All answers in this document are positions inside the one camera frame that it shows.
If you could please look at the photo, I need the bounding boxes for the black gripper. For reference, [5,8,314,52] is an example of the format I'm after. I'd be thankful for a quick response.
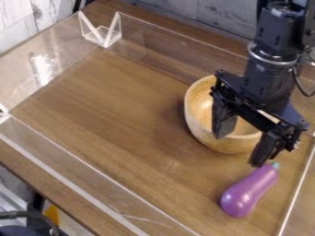
[209,71,308,167]

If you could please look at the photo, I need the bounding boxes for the purple toy eggplant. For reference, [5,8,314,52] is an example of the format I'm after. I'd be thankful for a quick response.
[220,162,279,218]

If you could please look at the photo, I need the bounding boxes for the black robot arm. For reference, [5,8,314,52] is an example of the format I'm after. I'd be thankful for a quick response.
[211,0,315,167]

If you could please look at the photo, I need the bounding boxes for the brown wooden bowl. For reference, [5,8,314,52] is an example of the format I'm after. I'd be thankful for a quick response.
[184,75,262,154]

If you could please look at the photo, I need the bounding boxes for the clear acrylic corner bracket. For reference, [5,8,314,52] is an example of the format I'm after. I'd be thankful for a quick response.
[77,12,121,48]

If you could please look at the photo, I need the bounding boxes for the clear acrylic tray wall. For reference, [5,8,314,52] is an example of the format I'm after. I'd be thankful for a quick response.
[0,6,315,236]

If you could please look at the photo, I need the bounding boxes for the black cable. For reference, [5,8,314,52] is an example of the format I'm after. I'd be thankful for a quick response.
[0,210,59,236]

